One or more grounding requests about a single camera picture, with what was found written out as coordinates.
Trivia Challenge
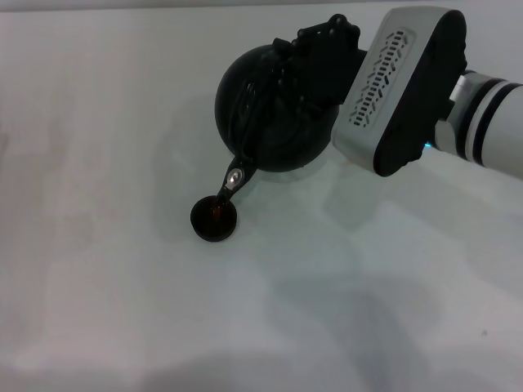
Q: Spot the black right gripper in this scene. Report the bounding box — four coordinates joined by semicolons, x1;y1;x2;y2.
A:
272;13;371;123

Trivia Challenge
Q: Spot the dark round teapot with handle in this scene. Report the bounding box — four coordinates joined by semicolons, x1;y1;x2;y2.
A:
214;37;342;207

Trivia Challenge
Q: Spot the small dark teacup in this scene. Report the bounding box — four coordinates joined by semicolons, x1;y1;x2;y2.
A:
190;194;239;243

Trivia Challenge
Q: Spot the silver vented wrist camera box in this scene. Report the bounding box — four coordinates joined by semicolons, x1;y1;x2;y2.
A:
331;7;469;178

